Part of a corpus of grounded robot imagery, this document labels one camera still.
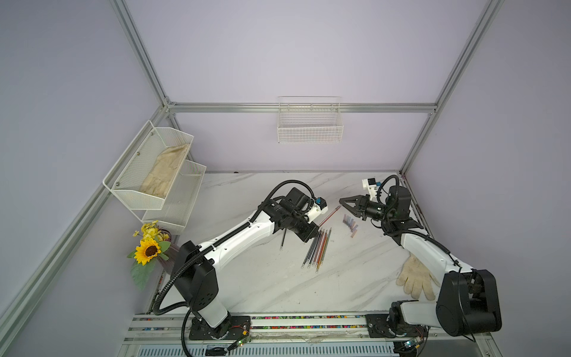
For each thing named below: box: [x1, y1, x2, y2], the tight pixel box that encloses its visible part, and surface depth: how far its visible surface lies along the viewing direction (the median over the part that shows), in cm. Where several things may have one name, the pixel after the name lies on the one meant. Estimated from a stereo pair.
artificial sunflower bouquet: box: [127, 220, 172, 291], surface depth 67 cm
